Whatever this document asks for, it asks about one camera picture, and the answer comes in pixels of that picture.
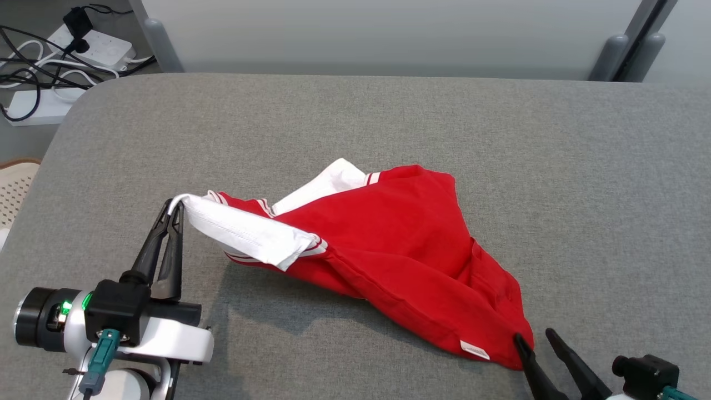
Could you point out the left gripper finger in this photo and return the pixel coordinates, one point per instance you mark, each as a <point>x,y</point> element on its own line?
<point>173,266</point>
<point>150,244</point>

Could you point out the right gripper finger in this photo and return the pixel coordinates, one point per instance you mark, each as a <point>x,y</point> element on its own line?
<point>580,372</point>
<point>536,372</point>

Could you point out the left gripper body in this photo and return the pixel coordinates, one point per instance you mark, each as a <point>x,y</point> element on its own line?
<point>50,319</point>

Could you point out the red t-shirt white sleeves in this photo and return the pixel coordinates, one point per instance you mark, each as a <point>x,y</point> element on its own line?
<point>400,233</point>

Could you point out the beige perforated laundry basket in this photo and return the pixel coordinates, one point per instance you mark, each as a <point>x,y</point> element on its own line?
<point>16,189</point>

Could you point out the white power strip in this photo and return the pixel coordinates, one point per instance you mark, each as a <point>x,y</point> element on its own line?
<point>44,108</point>
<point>105,47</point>

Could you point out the grey rounded partition foot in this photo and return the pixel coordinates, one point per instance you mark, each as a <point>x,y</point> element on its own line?
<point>164,47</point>
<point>610,58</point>
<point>650,58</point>

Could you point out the black plug adapter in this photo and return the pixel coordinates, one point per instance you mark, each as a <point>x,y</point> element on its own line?
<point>78,22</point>

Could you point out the white partition panel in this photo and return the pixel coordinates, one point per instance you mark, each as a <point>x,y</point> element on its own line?
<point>689,39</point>
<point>389,33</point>

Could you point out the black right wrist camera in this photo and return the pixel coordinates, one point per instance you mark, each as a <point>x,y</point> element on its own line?
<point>647,378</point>

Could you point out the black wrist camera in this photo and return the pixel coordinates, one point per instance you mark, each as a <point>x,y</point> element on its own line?
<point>647,378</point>
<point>116,311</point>

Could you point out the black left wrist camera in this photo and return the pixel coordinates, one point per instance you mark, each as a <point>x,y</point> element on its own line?
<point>116,311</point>

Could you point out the grey partition post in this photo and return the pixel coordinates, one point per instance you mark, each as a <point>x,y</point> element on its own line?
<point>145,14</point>

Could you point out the grey post with black strip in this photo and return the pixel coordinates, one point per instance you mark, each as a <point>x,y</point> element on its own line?
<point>639,28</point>

